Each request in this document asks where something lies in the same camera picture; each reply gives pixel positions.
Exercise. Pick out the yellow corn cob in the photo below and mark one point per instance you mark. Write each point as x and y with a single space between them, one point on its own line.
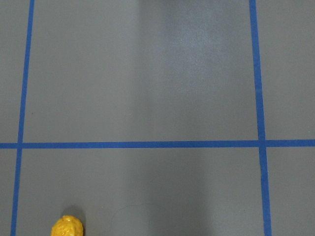
68 226

